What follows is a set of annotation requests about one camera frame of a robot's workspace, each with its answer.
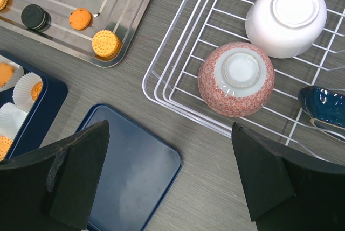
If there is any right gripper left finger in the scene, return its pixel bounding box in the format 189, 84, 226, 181
1, 120, 110, 230

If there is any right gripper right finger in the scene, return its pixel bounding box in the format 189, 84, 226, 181
231, 122, 344, 230

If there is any orange swirl cookie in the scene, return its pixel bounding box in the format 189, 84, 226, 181
31, 82, 43, 101

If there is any orange flower cookie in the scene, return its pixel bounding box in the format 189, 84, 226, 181
0, 62, 15, 87

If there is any orange chip cookie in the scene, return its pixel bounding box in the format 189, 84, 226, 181
69, 8, 92, 30

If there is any navy blue box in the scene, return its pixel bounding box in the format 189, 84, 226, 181
1, 51, 68, 160

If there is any white paper cup middle-right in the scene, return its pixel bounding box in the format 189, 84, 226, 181
1, 102, 27, 141

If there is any navy blue lid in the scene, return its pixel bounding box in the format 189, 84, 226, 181
77, 103, 182, 231

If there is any dark blue ceramic spoon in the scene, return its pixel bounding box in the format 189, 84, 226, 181
297, 86, 344, 142

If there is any white paper cup back-right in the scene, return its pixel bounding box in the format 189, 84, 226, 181
12, 72, 43, 113

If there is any red patterned bowl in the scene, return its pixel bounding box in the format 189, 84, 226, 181
197, 42, 275, 117

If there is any white paper cup back-left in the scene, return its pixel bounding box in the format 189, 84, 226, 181
1, 56, 24, 91

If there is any steel baking tray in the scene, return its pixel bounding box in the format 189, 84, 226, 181
1, 0, 150, 68

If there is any white bowl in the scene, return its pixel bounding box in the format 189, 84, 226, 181
245, 0, 327, 59

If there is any black sandwich cookie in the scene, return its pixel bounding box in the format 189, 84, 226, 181
21, 4, 51, 31

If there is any white wire dish rack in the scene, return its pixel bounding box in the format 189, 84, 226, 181
142, 0, 344, 164

